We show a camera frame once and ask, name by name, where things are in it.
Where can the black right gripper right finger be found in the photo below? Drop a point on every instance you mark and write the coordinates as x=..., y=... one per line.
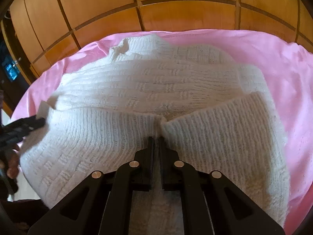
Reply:
x=211, y=203

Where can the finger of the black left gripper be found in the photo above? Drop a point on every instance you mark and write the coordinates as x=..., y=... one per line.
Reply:
x=14, y=132

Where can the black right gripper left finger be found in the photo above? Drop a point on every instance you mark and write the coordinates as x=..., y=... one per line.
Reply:
x=101, y=203

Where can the white knitted sweater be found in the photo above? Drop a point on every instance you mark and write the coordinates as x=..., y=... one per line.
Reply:
x=217, y=114

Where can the person's left hand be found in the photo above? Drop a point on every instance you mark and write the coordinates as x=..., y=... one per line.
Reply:
x=10, y=161

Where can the dark window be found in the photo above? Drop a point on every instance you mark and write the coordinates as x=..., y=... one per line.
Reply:
x=10, y=68

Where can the orange wooden wardrobe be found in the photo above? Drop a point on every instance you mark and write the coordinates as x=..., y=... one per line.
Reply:
x=38, y=33

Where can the pink bed sheet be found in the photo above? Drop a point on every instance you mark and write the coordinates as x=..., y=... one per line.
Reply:
x=287, y=68

